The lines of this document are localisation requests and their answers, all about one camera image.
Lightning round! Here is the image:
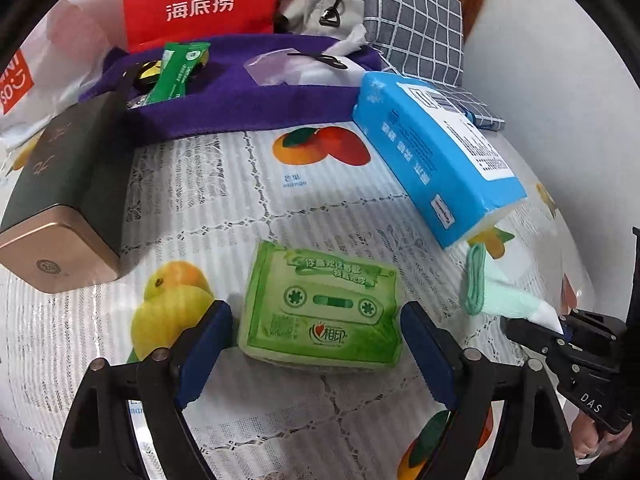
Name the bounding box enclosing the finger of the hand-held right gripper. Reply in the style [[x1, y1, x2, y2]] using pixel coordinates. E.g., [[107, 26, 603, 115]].
[[560, 309, 627, 346], [502, 316, 566, 357]]

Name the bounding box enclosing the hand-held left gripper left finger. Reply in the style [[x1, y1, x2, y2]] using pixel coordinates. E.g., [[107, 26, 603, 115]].
[[52, 300, 235, 480]]

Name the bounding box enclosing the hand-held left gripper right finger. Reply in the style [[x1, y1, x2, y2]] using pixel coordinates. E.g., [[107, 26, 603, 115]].
[[400, 301, 581, 480]]

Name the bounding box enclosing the mint green sock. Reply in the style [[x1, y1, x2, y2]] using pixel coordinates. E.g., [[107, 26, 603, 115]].
[[465, 245, 563, 331]]

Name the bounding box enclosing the green tissue pack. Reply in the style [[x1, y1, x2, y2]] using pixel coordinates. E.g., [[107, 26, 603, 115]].
[[236, 240, 403, 373]]

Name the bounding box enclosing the person's right hand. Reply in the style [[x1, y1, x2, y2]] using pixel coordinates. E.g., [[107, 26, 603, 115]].
[[572, 407, 618, 461]]

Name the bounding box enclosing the fruit print tablecloth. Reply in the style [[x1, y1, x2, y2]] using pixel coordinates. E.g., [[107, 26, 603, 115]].
[[0, 125, 586, 480]]

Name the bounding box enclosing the blue tissue pack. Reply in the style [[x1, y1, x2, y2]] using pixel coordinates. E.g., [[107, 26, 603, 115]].
[[352, 71, 528, 251]]

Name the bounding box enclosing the dark green box gold lid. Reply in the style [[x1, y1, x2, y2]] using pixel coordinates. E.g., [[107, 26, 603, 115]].
[[0, 92, 138, 295]]

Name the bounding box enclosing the purple towel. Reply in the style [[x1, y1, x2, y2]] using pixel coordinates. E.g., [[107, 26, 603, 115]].
[[80, 34, 383, 148]]

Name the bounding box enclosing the green sachet packet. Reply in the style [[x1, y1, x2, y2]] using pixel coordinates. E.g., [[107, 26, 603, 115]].
[[145, 42, 211, 106]]

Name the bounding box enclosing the clear plastic bag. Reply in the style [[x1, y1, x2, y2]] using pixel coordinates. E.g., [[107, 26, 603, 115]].
[[243, 52, 363, 88]]

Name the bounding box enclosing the white shopping bag orange label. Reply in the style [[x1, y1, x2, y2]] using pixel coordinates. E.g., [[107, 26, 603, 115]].
[[0, 0, 126, 148]]

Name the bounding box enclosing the grey checked cloth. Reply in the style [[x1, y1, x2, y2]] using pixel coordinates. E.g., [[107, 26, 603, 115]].
[[364, 0, 506, 131]]

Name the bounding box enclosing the red paper bag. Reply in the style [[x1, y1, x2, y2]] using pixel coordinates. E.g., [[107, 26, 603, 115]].
[[121, 0, 285, 53]]

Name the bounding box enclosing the yellow and black strap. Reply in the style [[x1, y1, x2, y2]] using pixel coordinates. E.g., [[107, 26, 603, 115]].
[[125, 57, 166, 111]]

